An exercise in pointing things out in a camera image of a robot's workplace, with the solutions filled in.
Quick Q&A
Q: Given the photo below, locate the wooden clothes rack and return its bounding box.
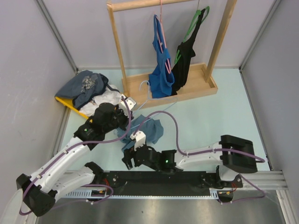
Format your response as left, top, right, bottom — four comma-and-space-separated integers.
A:
106, 0, 219, 109

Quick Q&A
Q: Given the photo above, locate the royal blue tank top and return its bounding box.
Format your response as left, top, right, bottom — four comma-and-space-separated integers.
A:
149, 16, 175, 98

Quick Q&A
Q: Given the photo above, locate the green plastic hanger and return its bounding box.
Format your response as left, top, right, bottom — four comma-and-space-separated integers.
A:
174, 6, 210, 65

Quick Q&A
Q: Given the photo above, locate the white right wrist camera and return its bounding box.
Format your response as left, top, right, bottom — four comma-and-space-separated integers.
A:
130, 131, 146, 150

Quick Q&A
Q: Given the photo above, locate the pink wire hanger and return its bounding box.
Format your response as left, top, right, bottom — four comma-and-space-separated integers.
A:
155, 0, 171, 74

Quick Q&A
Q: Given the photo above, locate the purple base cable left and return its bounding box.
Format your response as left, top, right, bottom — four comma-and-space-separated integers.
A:
52, 183, 114, 210

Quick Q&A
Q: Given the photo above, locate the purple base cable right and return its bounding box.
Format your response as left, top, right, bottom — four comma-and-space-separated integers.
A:
218, 175, 267, 206

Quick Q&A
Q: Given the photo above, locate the grey-blue tank top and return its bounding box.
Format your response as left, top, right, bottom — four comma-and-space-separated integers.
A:
119, 115, 164, 152

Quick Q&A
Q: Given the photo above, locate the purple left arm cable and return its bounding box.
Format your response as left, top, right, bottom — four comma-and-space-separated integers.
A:
18, 95, 134, 216

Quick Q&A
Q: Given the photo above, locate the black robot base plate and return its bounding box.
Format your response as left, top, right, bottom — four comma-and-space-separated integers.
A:
101, 171, 243, 198

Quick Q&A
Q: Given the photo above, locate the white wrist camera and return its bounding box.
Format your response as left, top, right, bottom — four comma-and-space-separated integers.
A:
130, 131, 146, 150
119, 94, 136, 111

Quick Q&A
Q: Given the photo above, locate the light blue wire hanger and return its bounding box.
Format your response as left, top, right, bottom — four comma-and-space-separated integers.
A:
128, 80, 178, 119

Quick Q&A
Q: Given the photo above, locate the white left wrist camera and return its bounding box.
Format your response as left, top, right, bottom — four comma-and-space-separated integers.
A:
119, 94, 136, 111

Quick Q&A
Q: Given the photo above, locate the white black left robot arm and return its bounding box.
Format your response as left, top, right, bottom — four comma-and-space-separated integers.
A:
16, 98, 136, 217

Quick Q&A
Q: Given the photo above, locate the white garment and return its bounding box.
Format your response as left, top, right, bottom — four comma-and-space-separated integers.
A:
79, 84, 121, 117

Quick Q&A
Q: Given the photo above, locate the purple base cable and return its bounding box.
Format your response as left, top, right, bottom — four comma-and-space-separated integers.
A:
218, 175, 267, 206
52, 183, 114, 210

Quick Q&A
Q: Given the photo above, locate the black tank top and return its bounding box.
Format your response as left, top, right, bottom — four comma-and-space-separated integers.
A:
170, 8, 207, 96

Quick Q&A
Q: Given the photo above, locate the yellow plastic tray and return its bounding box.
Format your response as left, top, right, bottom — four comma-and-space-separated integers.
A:
55, 92, 128, 119

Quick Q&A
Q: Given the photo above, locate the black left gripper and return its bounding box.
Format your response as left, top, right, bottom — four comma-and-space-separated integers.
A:
103, 104, 134, 133

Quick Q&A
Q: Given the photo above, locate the dark blue printed shirt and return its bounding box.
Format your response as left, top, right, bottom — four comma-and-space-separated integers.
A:
55, 70, 109, 110

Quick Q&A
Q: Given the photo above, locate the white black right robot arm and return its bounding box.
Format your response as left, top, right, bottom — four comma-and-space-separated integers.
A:
122, 132, 260, 187

